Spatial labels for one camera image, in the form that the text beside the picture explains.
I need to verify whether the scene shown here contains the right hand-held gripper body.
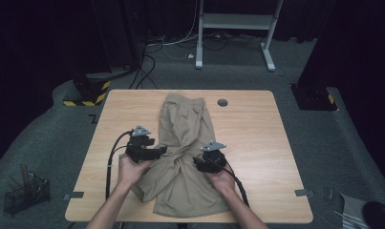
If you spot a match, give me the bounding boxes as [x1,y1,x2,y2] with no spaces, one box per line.
[200,140,227,175]

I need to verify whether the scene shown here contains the grey striped sheet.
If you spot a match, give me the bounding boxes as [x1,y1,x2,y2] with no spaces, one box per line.
[338,192,370,229]

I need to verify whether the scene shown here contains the person's left hand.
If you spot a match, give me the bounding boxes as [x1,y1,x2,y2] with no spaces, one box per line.
[118,155,155,189]

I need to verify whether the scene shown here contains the grey tape strip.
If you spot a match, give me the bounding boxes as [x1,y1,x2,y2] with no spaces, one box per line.
[293,188,315,198]
[62,191,85,201]

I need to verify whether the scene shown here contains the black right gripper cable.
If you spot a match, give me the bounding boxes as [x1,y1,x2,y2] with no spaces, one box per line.
[223,162,250,208]

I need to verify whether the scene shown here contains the black yellow striped stand base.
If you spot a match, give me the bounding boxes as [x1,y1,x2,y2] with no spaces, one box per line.
[62,71,113,108]

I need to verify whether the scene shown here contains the person's right hand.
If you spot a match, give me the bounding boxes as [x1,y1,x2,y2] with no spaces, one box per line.
[205,163,236,198]

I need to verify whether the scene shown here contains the black wire basket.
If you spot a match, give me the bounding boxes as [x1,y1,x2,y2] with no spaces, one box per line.
[3,171,52,218]

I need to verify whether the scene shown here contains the white metal stand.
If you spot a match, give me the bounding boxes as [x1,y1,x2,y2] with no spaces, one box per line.
[194,0,285,73]

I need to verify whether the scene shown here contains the black round object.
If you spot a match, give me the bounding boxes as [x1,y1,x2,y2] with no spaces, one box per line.
[361,200,385,229]

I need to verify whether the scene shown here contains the beige shorts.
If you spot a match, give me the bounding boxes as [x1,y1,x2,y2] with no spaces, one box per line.
[118,93,231,219]

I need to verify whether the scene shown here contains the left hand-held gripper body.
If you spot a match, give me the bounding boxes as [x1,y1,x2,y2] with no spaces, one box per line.
[126,125,156,164]

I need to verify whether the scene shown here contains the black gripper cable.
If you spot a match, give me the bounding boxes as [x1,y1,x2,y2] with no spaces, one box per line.
[223,162,250,208]
[105,129,135,201]

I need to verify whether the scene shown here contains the black floor cables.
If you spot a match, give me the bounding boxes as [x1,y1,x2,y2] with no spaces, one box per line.
[128,31,265,91]

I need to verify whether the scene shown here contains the white floor cable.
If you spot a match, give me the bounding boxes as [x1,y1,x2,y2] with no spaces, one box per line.
[145,0,202,61]

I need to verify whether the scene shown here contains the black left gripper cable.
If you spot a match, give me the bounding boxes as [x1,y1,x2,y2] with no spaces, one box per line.
[105,129,135,201]

